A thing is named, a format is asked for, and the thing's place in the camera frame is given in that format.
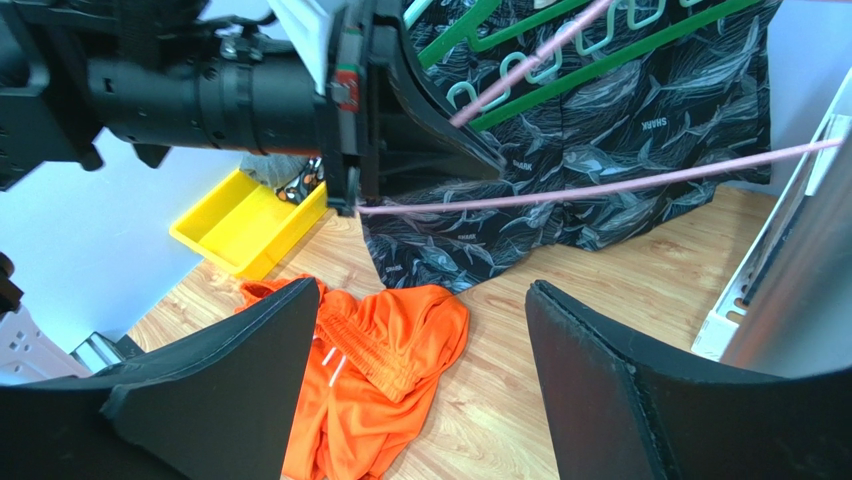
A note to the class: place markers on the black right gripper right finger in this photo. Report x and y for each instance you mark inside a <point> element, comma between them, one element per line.
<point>623,405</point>

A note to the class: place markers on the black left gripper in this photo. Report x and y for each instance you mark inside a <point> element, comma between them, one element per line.
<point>247,92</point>

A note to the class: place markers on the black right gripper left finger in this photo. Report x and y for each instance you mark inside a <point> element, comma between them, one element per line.
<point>217,404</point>

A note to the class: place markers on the orange mesh shorts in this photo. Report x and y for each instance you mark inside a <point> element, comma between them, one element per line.
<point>373,371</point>

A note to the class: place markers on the dark green hanger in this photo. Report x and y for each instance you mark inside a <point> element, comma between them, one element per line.
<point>681,19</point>

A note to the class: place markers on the dark shark print shorts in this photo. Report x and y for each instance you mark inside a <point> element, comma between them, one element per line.
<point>700,100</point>

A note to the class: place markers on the light green hanger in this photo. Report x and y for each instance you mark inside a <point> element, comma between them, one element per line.
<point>539,65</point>

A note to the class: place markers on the black orange patterned cloth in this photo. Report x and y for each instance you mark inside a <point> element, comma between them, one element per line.
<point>304,183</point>

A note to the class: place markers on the grey folded cloth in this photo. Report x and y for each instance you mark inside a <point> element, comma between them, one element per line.
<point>273,171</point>

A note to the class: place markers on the yellow plastic tray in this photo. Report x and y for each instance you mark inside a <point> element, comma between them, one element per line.
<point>243,227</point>

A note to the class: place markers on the silver clothes rack rail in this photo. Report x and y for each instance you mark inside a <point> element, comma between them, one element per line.
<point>799,323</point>

